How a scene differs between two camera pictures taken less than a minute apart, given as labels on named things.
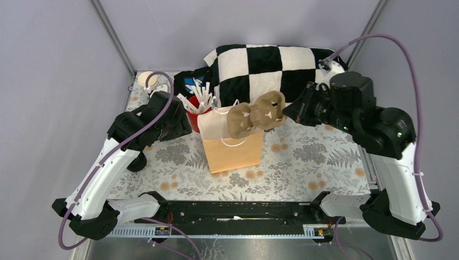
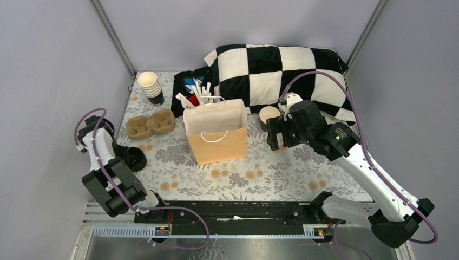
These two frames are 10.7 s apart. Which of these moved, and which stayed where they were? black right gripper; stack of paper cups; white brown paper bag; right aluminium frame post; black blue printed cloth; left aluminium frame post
Moved: black right gripper; white brown paper bag
Stayed: right aluminium frame post; black blue printed cloth; stack of paper cups; left aluminium frame post
